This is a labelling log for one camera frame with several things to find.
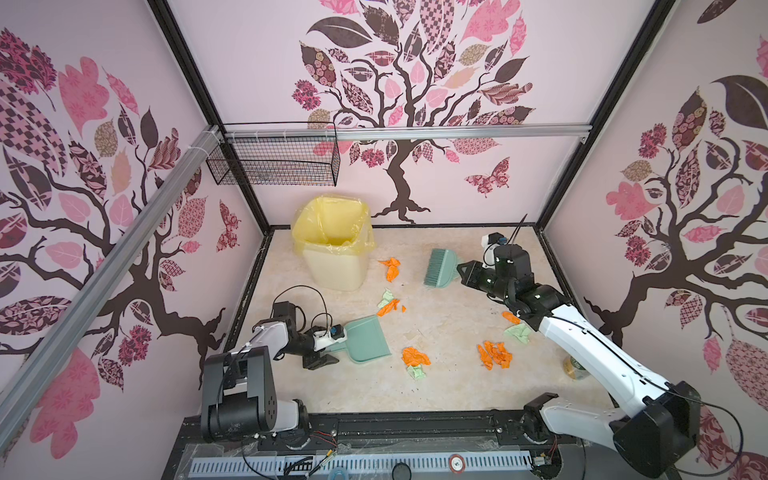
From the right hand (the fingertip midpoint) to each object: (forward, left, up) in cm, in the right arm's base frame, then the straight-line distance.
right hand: (459, 262), depth 78 cm
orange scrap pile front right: (-16, -11, -24) cm, 30 cm away
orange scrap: (+14, +18, -22) cm, 32 cm away
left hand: (-14, +37, -24) cm, 46 cm away
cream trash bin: (+8, +36, -16) cm, 40 cm away
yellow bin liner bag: (+24, +38, -8) cm, 46 cm away
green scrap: (-21, +12, -24) cm, 34 cm away
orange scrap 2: (-17, +12, -24) cm, 31 cm away
